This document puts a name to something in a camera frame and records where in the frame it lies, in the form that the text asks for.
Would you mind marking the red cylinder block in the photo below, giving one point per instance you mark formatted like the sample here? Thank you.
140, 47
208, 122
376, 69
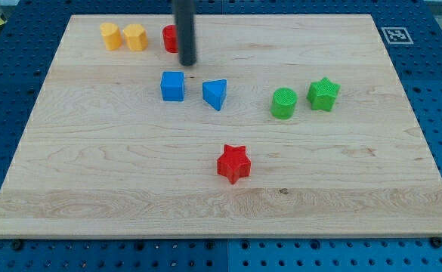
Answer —
170, 38

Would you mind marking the blue triangle block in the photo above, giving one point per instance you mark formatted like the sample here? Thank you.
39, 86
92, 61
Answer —
214, 93

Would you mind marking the white fiducial marker tag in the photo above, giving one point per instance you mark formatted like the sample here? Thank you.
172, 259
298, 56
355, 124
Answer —
395, 35

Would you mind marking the yellow hexagon block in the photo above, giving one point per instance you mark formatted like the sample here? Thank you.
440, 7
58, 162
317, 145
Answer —
135, 37

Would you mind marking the blue cube block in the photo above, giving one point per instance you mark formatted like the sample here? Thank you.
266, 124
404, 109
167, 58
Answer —
172, 86

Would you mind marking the green star block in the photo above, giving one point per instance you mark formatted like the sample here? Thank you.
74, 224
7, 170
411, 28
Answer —
322, 94

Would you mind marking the wooden board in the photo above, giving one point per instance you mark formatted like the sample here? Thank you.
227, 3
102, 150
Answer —
103, 156

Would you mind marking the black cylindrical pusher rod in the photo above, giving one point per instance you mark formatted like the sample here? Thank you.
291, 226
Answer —
184, 17

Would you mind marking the green cylinder block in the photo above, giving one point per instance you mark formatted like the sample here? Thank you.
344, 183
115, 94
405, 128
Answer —
283, 103

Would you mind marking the yellow heart block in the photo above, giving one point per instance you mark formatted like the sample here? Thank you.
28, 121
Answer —
111, 36

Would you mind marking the red star block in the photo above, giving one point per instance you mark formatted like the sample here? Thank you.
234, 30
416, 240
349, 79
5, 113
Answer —
234, 164

